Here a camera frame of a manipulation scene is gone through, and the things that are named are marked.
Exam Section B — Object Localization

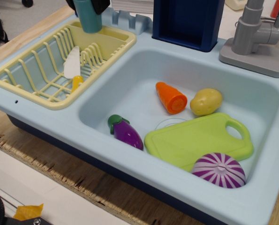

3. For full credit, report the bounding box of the yellow tape piece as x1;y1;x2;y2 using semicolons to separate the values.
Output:
13;204;44;221

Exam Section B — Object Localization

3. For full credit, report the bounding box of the white toy knife yellow handle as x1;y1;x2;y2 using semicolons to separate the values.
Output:
64;46;83;93

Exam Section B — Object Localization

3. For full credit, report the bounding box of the green toy cutting board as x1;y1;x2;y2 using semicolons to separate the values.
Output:
144;112;253;172

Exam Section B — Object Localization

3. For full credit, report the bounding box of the light blue toy sink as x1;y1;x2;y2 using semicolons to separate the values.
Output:
0;9;279;225

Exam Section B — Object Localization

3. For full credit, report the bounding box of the pale yellow drying rack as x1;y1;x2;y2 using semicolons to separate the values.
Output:
0;19;136;110

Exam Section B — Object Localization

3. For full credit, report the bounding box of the yellow toy potato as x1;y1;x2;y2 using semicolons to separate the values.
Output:
190;88;223;116

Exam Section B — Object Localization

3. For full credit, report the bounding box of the purple striped toy onion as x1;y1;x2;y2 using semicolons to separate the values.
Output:
191;153;246;188

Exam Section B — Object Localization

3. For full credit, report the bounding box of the teal plastic cup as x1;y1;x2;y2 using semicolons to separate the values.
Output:
73;0;102;33

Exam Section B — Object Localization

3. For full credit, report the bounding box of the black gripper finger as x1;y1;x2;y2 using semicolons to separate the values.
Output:
66;0;78;17
91;0;110;15

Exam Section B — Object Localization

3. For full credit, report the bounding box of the red cup background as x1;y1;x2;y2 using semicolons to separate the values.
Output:
270;0;279;18

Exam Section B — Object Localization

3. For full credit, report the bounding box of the light blue plate holder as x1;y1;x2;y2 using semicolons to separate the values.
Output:
102;7;153;35

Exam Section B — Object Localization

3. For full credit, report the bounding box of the dark blue plastic box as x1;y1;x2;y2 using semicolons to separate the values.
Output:
152;0;225;53

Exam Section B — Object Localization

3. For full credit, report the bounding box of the orange toy carrot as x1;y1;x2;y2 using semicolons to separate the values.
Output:
155;82;188;114

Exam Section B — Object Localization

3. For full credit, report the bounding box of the grey toy faucet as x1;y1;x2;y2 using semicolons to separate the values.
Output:
219;0;279;78

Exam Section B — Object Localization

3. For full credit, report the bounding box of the purple toy eggplant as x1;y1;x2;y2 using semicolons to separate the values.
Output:
107;114;143;150

